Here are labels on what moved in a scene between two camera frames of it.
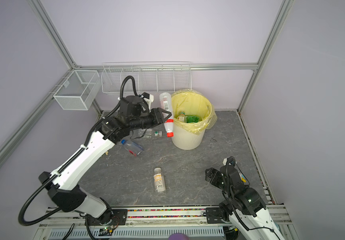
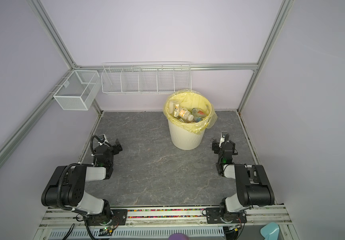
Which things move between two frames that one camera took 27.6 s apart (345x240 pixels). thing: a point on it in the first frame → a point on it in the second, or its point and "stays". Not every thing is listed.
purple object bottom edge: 178,236 stays
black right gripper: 214,180 → 216,146
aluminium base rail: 146,224 stays
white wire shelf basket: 150,77 stays
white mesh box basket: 79,91 stays
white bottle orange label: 159,180 → 186,114
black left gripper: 158,118 → 114,149
